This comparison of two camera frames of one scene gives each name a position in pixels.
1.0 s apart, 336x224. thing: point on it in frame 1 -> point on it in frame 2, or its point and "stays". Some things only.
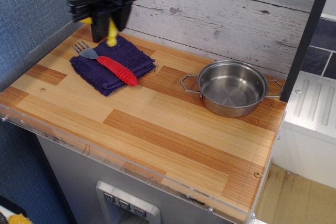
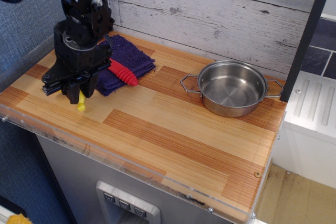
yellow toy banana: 112,40 -> 81,106
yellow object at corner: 19,219 stays
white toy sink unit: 306,144 stays
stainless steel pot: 232,88 stays
